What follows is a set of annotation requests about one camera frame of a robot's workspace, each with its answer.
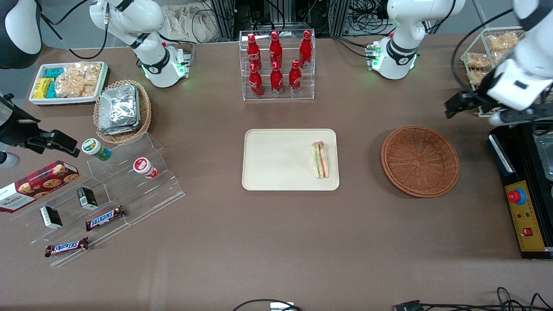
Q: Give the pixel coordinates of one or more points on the triangular sandwich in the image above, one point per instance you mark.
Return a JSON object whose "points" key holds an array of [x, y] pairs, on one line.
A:
{"points": [[320, 160]]}

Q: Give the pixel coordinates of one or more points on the white rectangular snack tray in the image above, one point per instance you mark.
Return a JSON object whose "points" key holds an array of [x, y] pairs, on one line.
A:
{"points": [[65, 101]]}

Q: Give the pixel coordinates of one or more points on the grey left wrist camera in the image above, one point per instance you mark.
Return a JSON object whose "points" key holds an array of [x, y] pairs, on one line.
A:
{"points": [[497, 119]]}

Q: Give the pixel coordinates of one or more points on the brown Snickers bar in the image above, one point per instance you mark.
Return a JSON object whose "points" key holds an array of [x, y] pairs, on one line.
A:
{"points": [[67, 247], [105, 218]]}

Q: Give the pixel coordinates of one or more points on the clear acrylic stepped display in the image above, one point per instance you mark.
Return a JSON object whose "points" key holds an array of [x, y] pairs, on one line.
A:
{"points": [[142, 194]]}

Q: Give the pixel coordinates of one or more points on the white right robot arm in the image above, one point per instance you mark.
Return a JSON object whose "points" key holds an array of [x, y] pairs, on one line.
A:
{"points": [[151, 56]]}

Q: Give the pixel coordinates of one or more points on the empty brown wicker basket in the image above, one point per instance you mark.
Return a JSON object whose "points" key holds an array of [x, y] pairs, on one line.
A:
{"points": [[421, 162]]}

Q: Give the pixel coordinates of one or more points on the wicker basket with foil packs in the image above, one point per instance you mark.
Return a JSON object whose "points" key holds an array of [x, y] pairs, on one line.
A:
{"points": [[146, 108]]}

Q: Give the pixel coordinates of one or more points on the red tartan cookie box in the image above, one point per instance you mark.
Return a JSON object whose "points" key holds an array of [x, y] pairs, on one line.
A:
{"points": [[39, 185]]}

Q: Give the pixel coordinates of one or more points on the clear acrylic bottle rack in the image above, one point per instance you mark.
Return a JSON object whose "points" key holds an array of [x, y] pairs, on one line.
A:
{"points": [[302, 93]]}

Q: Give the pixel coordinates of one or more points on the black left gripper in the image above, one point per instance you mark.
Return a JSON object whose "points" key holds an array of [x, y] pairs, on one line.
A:
{"points": [[478, 98]]}

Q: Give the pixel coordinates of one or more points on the yellow snack pack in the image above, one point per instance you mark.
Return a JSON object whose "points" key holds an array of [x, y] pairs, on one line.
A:
{"points": [[42, 88]]}

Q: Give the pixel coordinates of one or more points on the red lidded snack cup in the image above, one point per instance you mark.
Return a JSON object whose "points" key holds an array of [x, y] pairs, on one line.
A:
{"points": [[144, 167]]}

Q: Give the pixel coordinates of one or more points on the beige plastic tray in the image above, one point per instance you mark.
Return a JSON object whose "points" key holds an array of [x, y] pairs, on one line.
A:
{"points": [[276, 160]]}

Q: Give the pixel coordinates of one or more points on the green lidded snack cup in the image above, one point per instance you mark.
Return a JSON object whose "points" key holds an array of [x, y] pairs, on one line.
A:
{"points": [[95, 149]]}

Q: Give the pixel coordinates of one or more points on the teal snack pack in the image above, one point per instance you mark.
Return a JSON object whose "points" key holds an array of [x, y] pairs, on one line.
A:
{"points": [[51, 90], [54, 72]]}

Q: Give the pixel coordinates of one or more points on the black machine with yellow panel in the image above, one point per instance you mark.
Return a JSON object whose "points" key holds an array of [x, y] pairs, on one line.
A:
{"points": [[525, 216]]}

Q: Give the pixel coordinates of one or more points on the red cola bottle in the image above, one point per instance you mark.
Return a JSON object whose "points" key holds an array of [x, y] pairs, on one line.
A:
{"points": [[253, 54], [306, 49], [255, 84], [295, 80], [275, 49], [276, 82]]}

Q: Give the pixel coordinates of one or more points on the silver foil pack stack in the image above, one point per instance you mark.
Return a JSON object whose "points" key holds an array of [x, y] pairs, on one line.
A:
{"points": [[119, 108]]}

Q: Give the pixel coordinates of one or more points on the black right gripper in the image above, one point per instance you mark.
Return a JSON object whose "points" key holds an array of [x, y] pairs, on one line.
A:
{"points": [[16, 128]]}

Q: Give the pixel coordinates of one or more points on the aluminium frame structure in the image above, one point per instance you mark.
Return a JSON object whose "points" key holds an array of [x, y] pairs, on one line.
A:
{"points": [[224, 17]]}

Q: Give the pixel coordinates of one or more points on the small black box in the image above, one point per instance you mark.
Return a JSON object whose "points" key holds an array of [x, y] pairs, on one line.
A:
{"points": [[87, 198], [51, 217]]}

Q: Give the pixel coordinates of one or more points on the clear bag of crackers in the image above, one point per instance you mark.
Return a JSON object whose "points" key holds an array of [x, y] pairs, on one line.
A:
{"points": [[77, 80]]}

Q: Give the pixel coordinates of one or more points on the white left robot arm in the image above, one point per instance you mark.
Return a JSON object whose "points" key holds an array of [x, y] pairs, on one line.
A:
{"points": [[404, 52]]}

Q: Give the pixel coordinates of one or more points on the small white device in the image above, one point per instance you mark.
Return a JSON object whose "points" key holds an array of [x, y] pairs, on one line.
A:
{"points": [[281, 306]]}

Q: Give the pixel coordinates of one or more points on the clear container on machine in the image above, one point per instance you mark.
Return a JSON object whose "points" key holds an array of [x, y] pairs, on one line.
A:
{"points": [[545, 155]]}

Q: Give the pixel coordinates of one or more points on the clear bag of fried snacks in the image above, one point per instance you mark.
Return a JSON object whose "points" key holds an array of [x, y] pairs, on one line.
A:
{"points": [[477, 60], [503, 42], [477, 77]]}

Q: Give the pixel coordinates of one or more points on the beige cloth bag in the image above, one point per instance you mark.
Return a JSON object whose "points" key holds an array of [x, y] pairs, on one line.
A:
{"points": [[190, 21]]}

